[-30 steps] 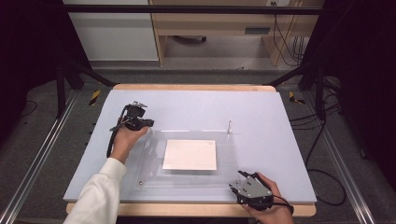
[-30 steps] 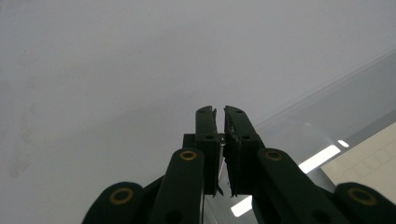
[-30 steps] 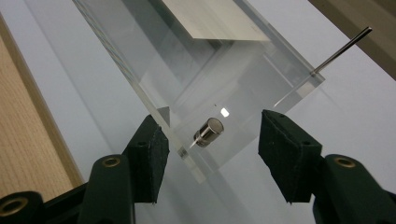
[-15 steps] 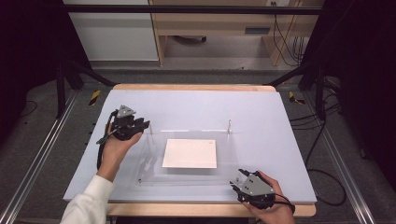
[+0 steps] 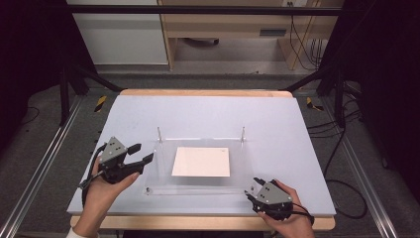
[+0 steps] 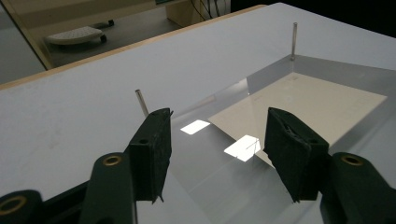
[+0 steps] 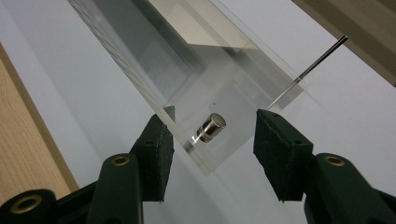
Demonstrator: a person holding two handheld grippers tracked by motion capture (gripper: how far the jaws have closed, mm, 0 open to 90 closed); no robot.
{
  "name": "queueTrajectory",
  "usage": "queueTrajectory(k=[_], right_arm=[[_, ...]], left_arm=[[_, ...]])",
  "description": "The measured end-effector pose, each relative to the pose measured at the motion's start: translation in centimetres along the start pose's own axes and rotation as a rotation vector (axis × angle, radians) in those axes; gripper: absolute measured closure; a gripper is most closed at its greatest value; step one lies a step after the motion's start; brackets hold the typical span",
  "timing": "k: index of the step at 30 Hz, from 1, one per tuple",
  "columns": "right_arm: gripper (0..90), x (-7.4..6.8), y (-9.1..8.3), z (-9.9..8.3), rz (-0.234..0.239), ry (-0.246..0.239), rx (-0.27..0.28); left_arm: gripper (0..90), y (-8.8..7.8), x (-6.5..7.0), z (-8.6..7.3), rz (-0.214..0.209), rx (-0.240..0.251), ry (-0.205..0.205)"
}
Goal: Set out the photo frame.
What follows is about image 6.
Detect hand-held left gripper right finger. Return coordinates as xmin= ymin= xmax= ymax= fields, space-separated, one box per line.
xmin=263 ymin=106 xmax=331 ymax=203

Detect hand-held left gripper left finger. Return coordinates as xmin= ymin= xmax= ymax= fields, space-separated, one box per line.
xmin=128 ymin=107 xmax=174 ymax=205

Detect clear acrylic plate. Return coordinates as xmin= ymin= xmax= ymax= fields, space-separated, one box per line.
xmin=136 ymin=54 xmax=396 ymax=224

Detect cream square sheet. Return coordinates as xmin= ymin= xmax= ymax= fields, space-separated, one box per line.
xmin=207 ymin=72 xmax=389 ymax=168

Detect thin metal pin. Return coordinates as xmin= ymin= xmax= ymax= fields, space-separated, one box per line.
xmin=134 ymin=89 xmax=150 ymax=119
xmin=290 ymin=21 xmax=299 ymax=62

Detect wooden table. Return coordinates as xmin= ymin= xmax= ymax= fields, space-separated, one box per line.
xmin=0 ymin=4 xmax=268 ymax=91

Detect low wheeled platform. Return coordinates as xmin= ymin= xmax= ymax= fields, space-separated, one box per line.
xmin=42 ymin=19 xmax=116 ymax=47

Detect black desk cables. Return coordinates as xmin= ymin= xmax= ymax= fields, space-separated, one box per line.
xmin=190 ymin=0 xmax=226 ymax=19

